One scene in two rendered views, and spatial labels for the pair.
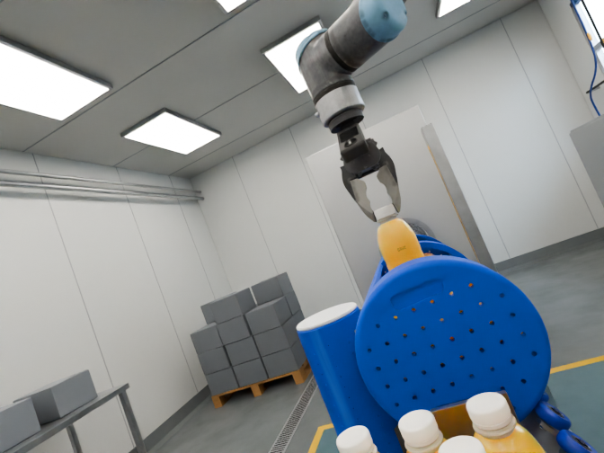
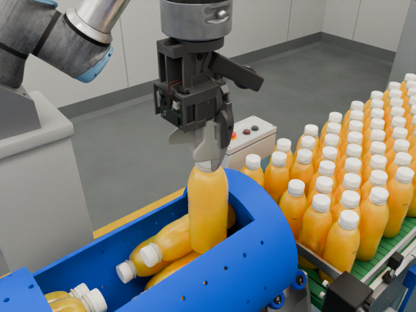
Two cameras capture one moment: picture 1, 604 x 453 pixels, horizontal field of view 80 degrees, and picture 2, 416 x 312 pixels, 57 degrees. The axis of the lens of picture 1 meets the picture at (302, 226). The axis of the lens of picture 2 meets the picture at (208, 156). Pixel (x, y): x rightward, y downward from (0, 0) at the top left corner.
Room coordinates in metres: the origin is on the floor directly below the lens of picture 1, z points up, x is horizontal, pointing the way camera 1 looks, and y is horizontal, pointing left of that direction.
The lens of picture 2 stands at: (1.10, 0.14, 1.68)
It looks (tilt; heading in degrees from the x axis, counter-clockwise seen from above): 34 degrees down; 215
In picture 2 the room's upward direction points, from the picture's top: straight up
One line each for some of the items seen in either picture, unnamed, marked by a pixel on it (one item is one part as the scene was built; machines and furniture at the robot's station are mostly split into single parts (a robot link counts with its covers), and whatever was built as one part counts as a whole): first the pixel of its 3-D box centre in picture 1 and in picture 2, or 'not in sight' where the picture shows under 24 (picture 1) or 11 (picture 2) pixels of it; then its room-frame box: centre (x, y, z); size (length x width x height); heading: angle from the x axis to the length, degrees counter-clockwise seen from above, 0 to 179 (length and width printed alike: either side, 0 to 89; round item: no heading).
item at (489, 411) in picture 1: (489, 412); (296, 187); (0.38, -0.11, 1.09); 0.04 x 0.04 x 0.02
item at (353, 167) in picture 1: (357, 146); (192, 79); (0.71, -0.16, 1.47); 0.09 x 0.08 x 0.12; 166
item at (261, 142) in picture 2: not in sight; (241, 144); (0.23, -0.35, 1.05); 0.20 x 0.10 x 0.10; 166
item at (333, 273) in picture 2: not in sight; (284, 237); (0.42, -0.10, 0.96); 0.40 x 0.01 x 0.03; 76
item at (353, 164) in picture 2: not in sight; (353, 164); (0.21, -0.02, 1.09); 0.04 x 0.04 x 0.02
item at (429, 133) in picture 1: (492, 277); not in sight; (1.87, -0.80, 0.85); 0.06 x 0.06 x 1.70; 76
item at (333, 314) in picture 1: (326, 315); not in sight; (1.57, 0.05, 1.03); 0.28 x 0.28 x 0.01
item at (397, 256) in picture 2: not in sight; (392, 267); (0.34, 0.15, 0.94); 0.03 x 0.02 x 0.08; 166
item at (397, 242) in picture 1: (405, 262); (208, 204); (0.68, -0.16, 1.23); 0.07 x 0.07 x 0.19
